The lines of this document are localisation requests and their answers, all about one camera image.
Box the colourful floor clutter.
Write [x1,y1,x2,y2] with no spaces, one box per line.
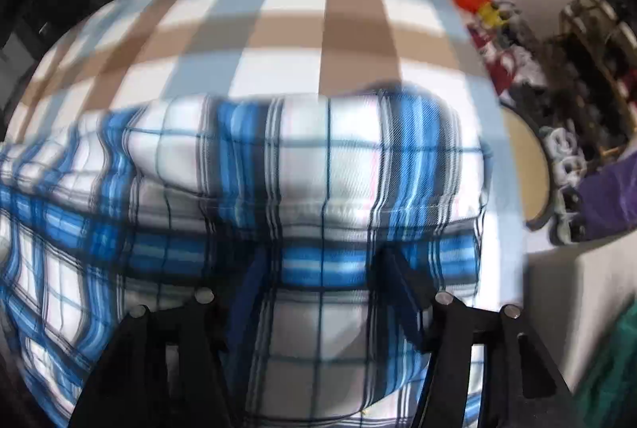
[452,0,504,29]

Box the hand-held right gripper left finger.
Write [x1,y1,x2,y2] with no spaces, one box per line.
[70,249,272,428]

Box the checkered bed sheet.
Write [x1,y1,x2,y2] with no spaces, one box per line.
[5,0,528,260]

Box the wooden shoe rack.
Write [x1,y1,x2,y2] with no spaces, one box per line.
[557,0,637,170]

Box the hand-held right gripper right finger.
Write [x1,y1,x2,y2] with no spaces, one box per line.
[371,246,573,428]

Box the green cloth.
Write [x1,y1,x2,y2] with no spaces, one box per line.
[574,301,637,428]

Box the blue plaid shirt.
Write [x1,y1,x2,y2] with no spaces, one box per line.
[0,92,496,428]

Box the white sneaker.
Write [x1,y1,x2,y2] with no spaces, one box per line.
[551,154,589,188]
[541,126,579,156]

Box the round wooden stool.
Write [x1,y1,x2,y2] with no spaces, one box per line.
[500,104,552,230]

